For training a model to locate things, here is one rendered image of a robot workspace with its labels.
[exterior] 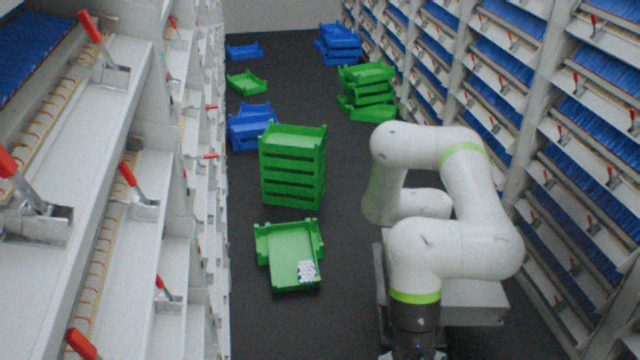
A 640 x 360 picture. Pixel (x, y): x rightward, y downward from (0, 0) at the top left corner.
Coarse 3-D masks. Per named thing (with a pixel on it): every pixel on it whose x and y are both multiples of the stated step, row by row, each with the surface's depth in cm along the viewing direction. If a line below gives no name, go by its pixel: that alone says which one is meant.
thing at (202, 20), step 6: (198, 18) 202; (204, 18) 203; (198, 24) 204; (204, 24) 204; (198, 30) 197; (204, 30) 200; (198, 36) 188; (204, 36) 193; (198, 42) 185; (204, 42) 187; (204, 48) 181; (204, 54) 176; (204, 66) 154
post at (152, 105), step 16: (128, 0) 66; (144, 0) 66; (160, 32) 77; (160, 64) 74; (160, 80) 73; (144, 96) 74; (160, 96) 75; (144, 112) 76; (160, 112) 76; (176, 144) 84; (176, 160) 83; (176, 176) 83; (176, 192) 85; (176, 208) 87; (192, 240) 94; (192, 256) 94; (192, 272) 97; (208, 320) 107; (208, 336) 109
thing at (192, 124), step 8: (192, 80) 146; (200, 80) 146; (184, 88) 145; (192, 88) 147; (200, 88) 148; (184, 96) 141; (192, 96) 143; (200, 96) 145; (192, 104) 139; (200, 104) 140; (184, 120) 129; (192, 120) 131; (192, 128) 127; (184, 136) 122; (192, 136) 124; (184, 144) 119; (192, 144) 120; (184, 152) 116; (192, 152) 117; (192, 168) 112; (192, 176) 109; (192, 184) 106; (192, 192) 97; (192, 200) 98
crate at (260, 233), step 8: (256, 224) 225; (312, 224) 231; (256, 232) 226; (264, 232) 229; (312, 232) 232; (256, 240) 220; (264, 240) 227; (320, 240) 221; (256, 248) 215; (264, 248) 223; (320, 248) 214; (264, 256) 211; (320, 256) 217; (264, 264) 214
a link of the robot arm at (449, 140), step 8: (440, 128) 118; (448, 128) 117; (456, 128) 117; (464, 128) 117; (440, 136) 115; (448, 136) 115; (456, 136) 113; (464, 136) 113; (472, 136) 113; (440, 144) 115; (448, 144) 112; (456, 144) 110; (464, 144) 109; (472, 144) 109; (480, 144) 112; (440, 152) 114; (448, 152) 110; (456, 152) 107; (480, 152) 107; (440, 160) 112; (488, 160) 108; (432, 168) 119
